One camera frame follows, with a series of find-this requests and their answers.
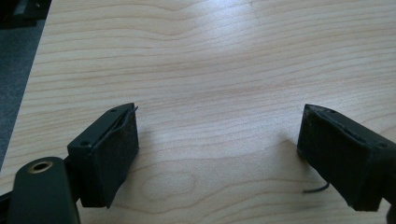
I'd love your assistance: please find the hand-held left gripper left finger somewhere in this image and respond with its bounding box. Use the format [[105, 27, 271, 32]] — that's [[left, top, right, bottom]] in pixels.
[[66, 102, 140, 209]]

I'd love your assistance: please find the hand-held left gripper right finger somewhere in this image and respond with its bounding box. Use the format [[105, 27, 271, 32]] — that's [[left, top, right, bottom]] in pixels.
[[296, 104, 396, 213]]

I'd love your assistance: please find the dark equipment base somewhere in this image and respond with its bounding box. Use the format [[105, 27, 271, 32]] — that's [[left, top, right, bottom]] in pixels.
[[0, 0, 53, 30]]

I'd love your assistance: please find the thin black wire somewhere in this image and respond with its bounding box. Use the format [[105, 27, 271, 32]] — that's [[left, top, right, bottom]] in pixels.
[[303, 182, 331, 194]]

